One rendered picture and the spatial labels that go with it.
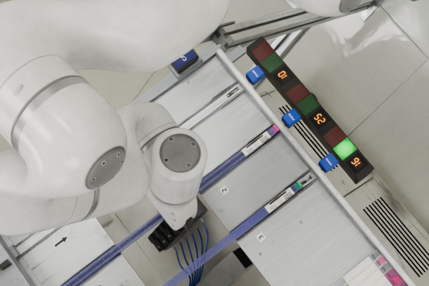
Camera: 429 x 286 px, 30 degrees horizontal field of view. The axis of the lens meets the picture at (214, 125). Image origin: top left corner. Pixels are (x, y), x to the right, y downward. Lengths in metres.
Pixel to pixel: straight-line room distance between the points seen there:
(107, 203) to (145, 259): 0.99
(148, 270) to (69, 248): 0.55
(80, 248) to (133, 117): 0.41
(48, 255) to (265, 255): 0.40
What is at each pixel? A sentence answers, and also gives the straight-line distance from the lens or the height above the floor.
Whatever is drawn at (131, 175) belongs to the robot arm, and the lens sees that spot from 1.07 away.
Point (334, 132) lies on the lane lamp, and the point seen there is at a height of 0.65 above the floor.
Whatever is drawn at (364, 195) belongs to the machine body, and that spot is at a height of 0.18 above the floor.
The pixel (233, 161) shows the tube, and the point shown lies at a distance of 1.49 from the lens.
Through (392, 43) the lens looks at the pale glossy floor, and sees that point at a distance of 2.18.
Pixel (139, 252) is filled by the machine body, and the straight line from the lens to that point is 2.03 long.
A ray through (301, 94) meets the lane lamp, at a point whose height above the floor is 0.65.
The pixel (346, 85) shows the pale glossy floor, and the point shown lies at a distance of 2.26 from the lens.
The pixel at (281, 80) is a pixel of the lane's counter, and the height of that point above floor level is 0.66.
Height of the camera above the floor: 1.94
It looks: 49 degrees down
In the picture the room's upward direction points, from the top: 112 degrees counter-clockwise
